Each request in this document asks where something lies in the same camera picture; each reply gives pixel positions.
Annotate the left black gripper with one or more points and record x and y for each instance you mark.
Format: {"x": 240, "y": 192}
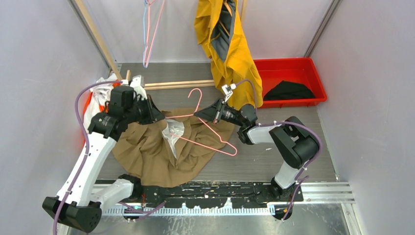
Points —
{"x": 154, "y": 114}

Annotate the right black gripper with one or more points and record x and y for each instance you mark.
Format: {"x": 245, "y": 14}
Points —
{"x": 211, "y": 113}

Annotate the yellow pleated skirt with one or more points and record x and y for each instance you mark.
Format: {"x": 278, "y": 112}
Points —
{"x": 230, "y": 57}

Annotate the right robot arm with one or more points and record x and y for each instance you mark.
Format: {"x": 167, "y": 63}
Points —
{"x": 295, "y": 142}

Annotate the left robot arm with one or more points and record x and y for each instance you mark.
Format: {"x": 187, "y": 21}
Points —
{"x": 75, "y": 205}

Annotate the orange cloth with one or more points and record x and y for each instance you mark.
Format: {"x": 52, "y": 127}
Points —
{"x": 98, "y": 95}

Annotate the white cloth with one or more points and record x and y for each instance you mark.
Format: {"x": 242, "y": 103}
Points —
{"x": 87, "y": 119}

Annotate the black garment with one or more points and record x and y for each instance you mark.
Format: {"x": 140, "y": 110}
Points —
{"x": 286, "y": 90}

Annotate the red plastic bin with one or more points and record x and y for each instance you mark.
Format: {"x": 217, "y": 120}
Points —
{"x": 295, "y": 70}

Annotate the wooden clothes rack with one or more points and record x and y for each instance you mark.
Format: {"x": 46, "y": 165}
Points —
{"x": 81, "y": 9}

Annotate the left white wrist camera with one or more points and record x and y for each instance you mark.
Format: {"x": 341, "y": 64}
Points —
{"x": 137, "y": 83}

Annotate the blue wire hanger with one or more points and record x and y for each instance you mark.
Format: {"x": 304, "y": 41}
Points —
{"x": 146, "y": 33}

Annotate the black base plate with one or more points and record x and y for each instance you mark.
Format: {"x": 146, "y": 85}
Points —
{"x": 207, "y": 195}

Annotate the aluminium rail frame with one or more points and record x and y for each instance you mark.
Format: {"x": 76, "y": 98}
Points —
{"x": 314, "y": 194}

